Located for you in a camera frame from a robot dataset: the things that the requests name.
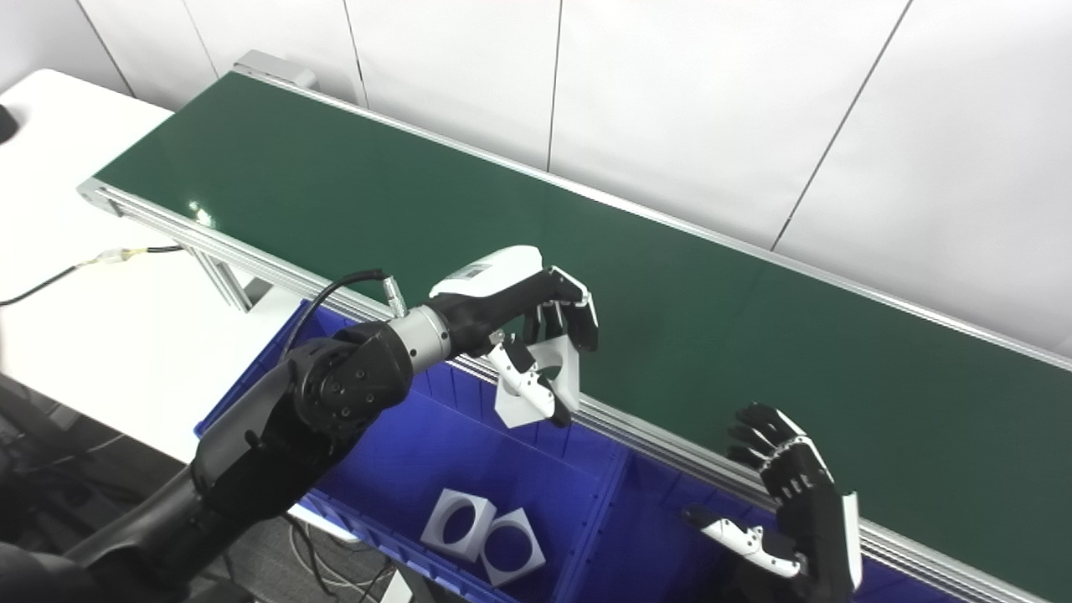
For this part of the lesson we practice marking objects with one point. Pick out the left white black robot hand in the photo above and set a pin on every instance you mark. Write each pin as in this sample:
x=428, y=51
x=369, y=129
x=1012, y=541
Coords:
x=494, y=293

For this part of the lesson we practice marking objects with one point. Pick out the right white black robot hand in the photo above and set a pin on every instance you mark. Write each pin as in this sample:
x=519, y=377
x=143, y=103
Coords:
x=816, y=519

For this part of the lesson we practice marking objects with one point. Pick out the white square part round hole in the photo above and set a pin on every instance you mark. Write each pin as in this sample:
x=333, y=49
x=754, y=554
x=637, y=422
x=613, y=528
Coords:
x=437, y=519
x=529, y=536
x=511, y=412

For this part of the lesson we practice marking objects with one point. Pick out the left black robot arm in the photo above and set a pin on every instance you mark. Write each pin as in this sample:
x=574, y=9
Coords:
x=335, y=385

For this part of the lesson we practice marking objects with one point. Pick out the blue plastic bin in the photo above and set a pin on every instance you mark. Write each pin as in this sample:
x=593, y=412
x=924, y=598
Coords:
x=402, y=469
x=653, y=553

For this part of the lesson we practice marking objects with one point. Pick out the aluminium conveyor leg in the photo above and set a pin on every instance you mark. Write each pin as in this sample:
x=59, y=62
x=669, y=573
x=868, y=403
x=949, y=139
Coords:
x=226, y=280

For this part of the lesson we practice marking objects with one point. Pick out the grey conveyor motor housing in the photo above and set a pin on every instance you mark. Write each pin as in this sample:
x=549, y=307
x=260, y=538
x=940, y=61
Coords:
x=272, y=69

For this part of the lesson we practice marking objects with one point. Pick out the white box device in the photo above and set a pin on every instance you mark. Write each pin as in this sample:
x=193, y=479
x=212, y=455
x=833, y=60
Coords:
x=398, y=588

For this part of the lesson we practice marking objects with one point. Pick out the black rounded object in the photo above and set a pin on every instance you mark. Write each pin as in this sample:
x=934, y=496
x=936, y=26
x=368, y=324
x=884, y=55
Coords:
x=7, y=124

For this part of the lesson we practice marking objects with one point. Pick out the green conveyor belt aluminium frame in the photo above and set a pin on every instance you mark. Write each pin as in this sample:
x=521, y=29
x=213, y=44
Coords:
x=670, y=318

